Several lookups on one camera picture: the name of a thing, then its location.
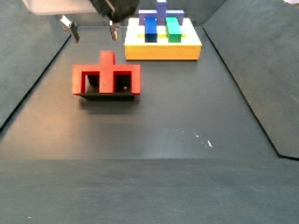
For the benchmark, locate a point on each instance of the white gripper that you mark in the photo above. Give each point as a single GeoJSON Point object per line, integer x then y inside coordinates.
{"type": "Point", "coordinates": [56, 7]}

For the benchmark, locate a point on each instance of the red cross-shaped block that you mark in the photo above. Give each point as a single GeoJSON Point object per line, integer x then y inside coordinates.
{"type": "Point", "coordinates": [107, 70]}

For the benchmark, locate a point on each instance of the yellow base board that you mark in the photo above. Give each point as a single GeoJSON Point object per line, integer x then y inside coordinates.
{"type": "Point", "coordinates": [163, 50]}

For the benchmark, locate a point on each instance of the blue long bar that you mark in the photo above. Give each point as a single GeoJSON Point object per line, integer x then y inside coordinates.
{"type": "Point", "coordinates": [150, 30]}

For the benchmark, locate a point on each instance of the purple cross-shaped block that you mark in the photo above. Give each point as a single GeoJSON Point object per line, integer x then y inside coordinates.
{"type": "Point", "coordinates": [160, 13]}

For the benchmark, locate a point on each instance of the green long bar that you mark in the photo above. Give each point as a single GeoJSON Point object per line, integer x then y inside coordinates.
{"type": "Point", "coordinates": [174, 30]}

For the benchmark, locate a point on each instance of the black block holder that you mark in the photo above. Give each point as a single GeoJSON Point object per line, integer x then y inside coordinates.
{"type": "Point", "coordinates": [122, 92]}

